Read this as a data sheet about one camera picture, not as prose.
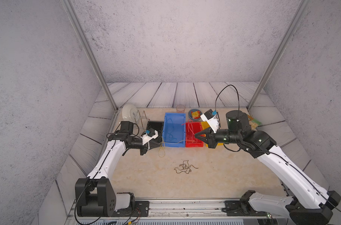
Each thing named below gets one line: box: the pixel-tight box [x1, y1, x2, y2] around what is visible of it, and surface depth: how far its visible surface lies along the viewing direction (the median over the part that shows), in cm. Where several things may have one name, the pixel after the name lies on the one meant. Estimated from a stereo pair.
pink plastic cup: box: [176, 104, 186, 114], surface depth 117 cm
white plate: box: [121, 103, 140, 127], surface depth 99 cm
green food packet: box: [247, 114, 262, 131], surface depth 110 cm
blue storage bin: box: [162, 112, 186, 148], surface depth 105 cm
